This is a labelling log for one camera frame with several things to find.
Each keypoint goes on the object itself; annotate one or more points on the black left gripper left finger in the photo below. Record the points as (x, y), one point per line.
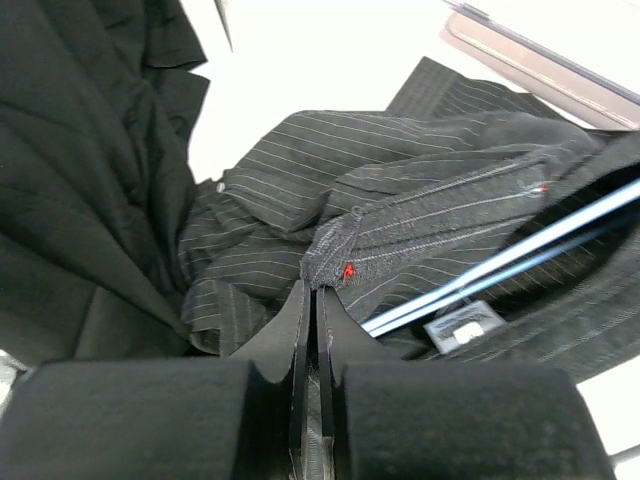
(239, 417)

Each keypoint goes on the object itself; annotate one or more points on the blue hanger of pinstriped shirt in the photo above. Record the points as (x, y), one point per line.
(511, 261)

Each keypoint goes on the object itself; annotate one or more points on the plain black shirt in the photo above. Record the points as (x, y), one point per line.
(98, 101)

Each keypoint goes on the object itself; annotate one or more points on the dark pinstriped shirt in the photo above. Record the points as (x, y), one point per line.
(384, 206)

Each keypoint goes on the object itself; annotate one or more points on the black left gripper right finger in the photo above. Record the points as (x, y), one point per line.
(385, 418)

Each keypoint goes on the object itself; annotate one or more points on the clear plastic bin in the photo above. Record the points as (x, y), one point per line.
(574, 89)

